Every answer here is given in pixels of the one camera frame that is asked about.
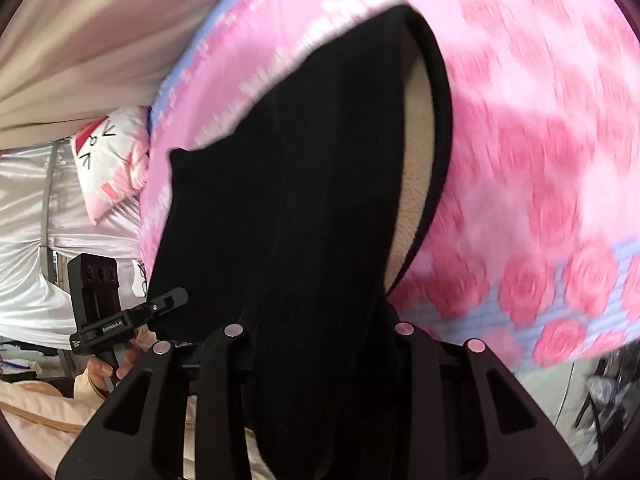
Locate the white cat print pillow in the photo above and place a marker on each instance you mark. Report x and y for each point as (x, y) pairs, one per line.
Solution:
(110, 160)

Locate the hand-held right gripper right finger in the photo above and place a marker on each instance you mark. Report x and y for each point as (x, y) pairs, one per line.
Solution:
(415, 365)

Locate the person's cream clothing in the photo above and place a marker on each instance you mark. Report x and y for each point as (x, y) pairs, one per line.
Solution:
(40, 425)

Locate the pink rose bedsheet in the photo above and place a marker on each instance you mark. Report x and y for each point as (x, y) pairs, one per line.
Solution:
(525, 110)

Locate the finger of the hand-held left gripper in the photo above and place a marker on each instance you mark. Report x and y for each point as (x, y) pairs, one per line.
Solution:
(170, 301)

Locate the cream curtain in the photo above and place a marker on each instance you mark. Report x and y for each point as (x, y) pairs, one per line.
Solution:
(100, 35)

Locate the black pants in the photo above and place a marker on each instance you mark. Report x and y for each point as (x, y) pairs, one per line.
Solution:
(300, 185)

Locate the person's left hand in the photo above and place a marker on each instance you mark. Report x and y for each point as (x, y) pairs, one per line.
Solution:
(127, 360)

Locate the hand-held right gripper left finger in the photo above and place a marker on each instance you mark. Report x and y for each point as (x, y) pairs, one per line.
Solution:
(225, 365)

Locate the silver satin cloth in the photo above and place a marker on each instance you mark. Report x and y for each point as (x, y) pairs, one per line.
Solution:
(30, 210)

